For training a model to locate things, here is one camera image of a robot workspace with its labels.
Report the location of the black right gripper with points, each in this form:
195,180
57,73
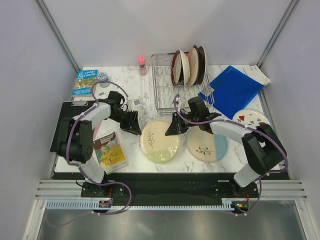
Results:
174,128

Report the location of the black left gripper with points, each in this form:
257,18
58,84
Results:
131,124

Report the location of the cream and green branch plate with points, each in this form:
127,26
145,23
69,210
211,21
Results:
155,145

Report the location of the metal wire dish rack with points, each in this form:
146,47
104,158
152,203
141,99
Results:
164,91

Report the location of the cream and blue leaf plate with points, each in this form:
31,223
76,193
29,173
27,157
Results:
206,147

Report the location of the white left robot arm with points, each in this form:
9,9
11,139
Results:
73,139

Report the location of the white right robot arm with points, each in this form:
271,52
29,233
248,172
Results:
264,152

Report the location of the cream plate in rack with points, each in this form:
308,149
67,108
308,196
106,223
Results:
183,68

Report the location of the pink speckled plate in rack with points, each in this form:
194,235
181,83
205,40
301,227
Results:
193,60

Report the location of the black plate in rack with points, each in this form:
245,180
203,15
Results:
199,64

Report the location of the illustrated yellow paperback book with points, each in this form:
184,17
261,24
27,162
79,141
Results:
109,153

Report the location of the pink paper sheet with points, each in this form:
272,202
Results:
96,129

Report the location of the small blue lidded jar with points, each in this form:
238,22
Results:
103,79

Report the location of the blue plastic folder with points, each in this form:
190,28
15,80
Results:
231,91

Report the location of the black clipboard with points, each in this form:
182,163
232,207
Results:
69,109

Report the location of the pink squeeze bottle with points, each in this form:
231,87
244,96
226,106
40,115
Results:
142,65

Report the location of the blue treehouse book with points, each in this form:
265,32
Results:
84,82

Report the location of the watermelon pattern plate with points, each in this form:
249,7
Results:
250,117

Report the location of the white paper booklet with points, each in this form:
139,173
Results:
256,74

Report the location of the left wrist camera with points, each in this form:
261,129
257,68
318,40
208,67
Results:
133,103

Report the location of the white slotted cable duct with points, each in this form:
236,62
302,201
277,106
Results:
71,204

